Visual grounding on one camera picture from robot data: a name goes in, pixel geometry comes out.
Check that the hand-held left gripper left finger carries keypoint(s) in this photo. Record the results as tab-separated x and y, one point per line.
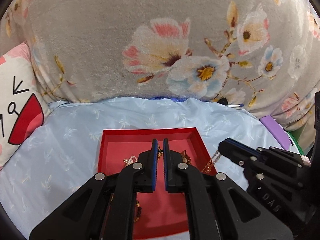
154	166

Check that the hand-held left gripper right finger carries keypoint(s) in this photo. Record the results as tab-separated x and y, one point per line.
166	166

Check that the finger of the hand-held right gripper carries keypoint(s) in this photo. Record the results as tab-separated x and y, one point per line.
275	152
237	155

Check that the gold wristwatch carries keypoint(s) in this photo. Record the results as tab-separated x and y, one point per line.
186	158

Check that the red cardboard box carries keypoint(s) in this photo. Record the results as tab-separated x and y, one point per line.
120	150

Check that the purple box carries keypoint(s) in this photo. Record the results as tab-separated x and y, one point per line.
273	130

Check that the green cloth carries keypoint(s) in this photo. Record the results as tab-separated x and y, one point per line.
298	147

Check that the white blue pen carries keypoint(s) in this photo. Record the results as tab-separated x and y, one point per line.
236	105

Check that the light blue palm-print sheet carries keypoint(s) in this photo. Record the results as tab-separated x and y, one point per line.
75	135

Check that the grey floral blanket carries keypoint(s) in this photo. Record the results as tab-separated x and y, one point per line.
100	42

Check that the cartoon face pillow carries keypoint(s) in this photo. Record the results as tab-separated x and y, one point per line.
15	120

